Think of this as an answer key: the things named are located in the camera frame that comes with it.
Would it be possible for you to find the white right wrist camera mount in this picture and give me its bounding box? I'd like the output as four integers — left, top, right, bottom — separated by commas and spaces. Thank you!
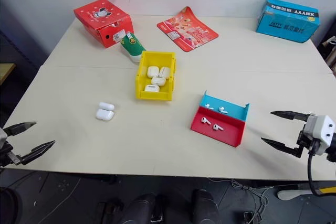
304, 114, 336, 156

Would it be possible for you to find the yellow plastic bin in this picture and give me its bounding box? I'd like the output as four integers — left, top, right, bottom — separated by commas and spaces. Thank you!
135, 50, 177, 102

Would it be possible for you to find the red flat packet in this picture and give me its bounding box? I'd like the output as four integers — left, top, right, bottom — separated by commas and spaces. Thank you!
156, 6, 219, 52

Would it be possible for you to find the blue plastic tray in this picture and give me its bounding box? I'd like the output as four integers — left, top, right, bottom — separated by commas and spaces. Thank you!
199, 90, 250, 123

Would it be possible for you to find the white and yellow floor object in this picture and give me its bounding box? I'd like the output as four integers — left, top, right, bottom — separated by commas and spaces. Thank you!
277, 184, 336, 200

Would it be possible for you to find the closed white charging case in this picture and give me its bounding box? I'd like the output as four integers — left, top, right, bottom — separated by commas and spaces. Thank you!
151, 76, 167, 87
146, 66, 159, 78
144, 84, 161, 93
159, 66, 172, 79

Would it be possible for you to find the dark rounded shape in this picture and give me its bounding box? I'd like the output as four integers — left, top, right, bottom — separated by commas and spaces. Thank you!
192, 189, 219, 224
128, 193, 159, 224

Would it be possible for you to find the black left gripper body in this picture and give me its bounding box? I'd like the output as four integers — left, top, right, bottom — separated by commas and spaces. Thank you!
0, 136, 21, 168

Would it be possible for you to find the open white charging case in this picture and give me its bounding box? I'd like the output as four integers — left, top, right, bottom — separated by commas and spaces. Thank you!
95, 102, 116, 122

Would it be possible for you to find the thin white floor cable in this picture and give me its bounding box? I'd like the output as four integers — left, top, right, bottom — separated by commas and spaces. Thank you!
209, 178, 266, 224

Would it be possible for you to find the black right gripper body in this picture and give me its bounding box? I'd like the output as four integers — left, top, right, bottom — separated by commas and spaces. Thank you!
296, 121, 320, 156

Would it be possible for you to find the blue cardboard box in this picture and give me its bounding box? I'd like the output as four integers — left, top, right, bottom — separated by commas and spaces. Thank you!
256, 0, 322, 44

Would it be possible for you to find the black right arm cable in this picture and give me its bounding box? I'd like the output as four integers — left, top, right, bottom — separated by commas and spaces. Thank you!
307, 141, 336, 197

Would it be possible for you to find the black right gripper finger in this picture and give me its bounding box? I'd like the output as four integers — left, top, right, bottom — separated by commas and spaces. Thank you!
260, 137, 305, 158
270, 110, 311, 123

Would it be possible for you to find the red cardboard shoe box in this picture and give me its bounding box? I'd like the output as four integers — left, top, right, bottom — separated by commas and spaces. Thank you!
73, 0, 136, 49

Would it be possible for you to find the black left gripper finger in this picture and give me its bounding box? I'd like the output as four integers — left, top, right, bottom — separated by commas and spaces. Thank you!
14, 140, 56, 166
3, 121, 37, 137

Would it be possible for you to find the dark background equipment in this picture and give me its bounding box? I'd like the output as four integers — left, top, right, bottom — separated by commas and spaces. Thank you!
317, 34, 336, 78

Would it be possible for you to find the red plastic tray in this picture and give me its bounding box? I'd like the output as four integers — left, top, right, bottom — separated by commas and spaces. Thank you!
191, 106, 247, 148

